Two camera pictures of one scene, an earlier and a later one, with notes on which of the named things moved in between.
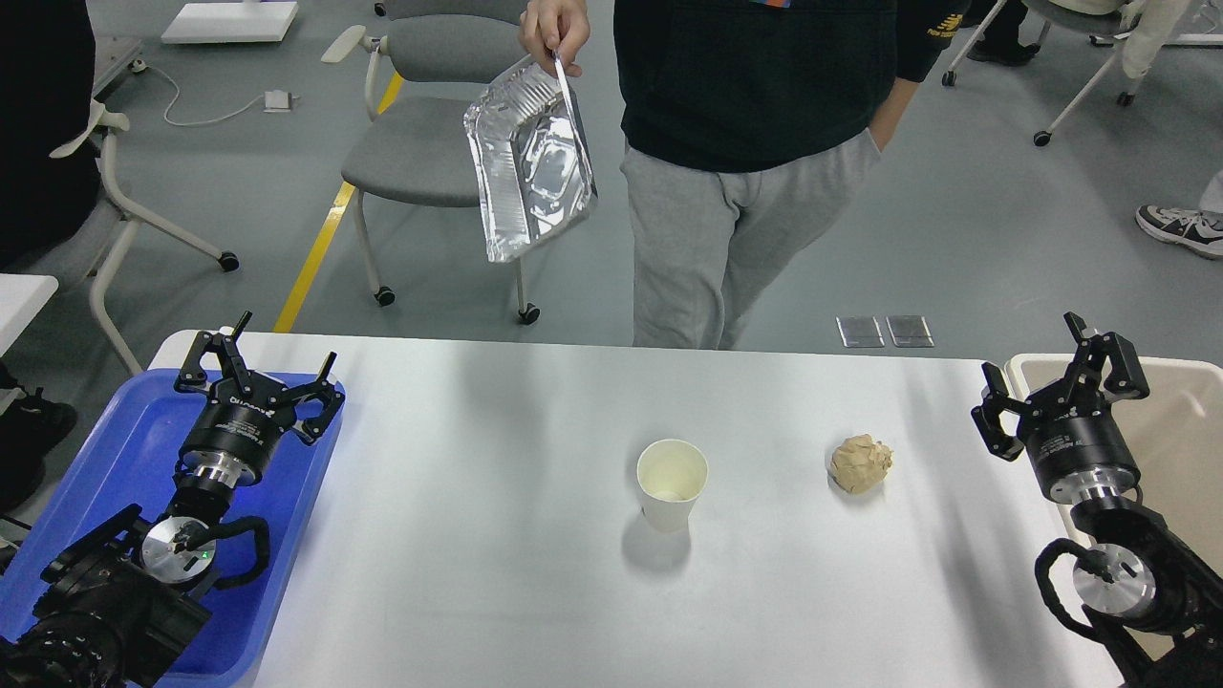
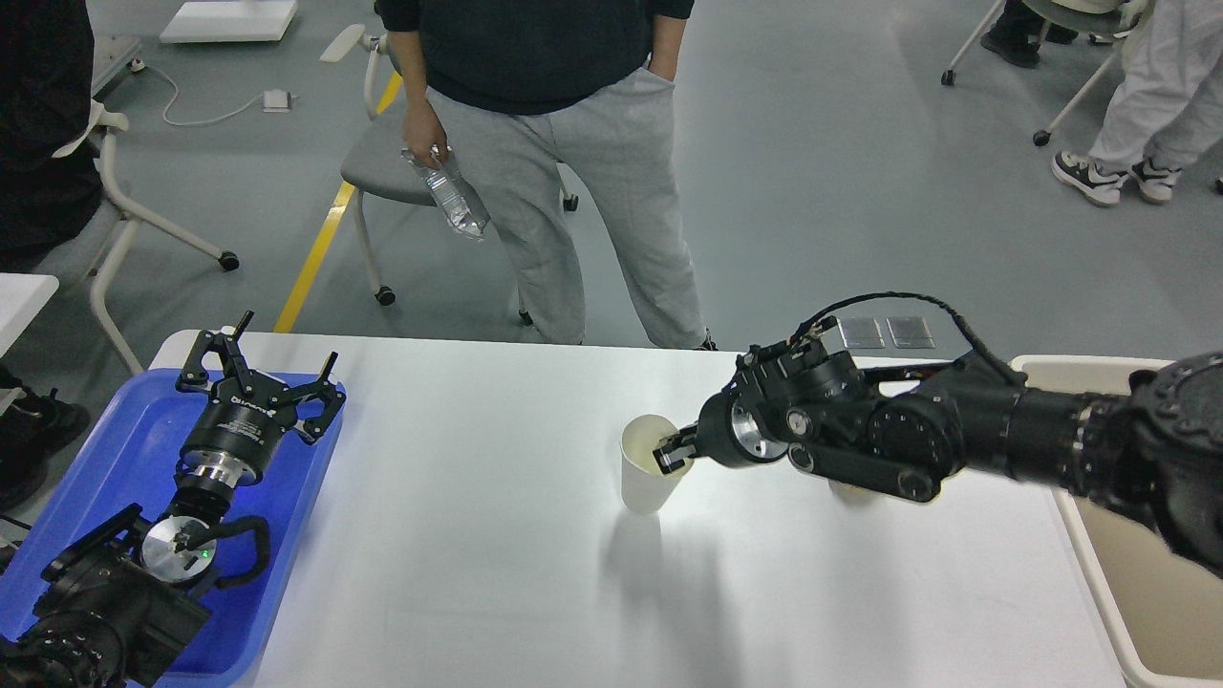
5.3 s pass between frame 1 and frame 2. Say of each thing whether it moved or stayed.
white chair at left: stayed
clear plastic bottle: moved
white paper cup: moved
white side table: stayed
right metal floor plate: stayed
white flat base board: stayed
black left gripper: stayed
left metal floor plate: stayed
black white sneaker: moved
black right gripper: moved
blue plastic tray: stayed
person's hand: moved
